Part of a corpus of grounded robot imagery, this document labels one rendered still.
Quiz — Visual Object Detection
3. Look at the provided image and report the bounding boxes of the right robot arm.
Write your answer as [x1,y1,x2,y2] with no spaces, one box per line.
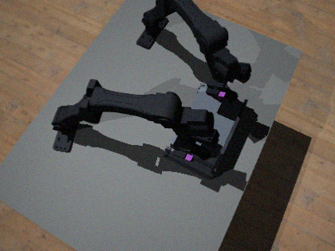
[52,79,220,152]

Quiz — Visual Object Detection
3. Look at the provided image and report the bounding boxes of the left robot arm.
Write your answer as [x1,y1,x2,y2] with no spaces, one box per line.
[136,0,251,84]

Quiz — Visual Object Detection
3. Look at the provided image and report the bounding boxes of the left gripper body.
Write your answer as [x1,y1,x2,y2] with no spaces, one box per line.
[206,68,226,96]

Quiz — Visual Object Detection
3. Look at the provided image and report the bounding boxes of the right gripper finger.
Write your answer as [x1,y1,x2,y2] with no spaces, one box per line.
[185,153,194,162]

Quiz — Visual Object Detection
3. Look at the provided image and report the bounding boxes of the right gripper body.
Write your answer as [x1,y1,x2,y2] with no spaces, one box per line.
[172,130,193,159]

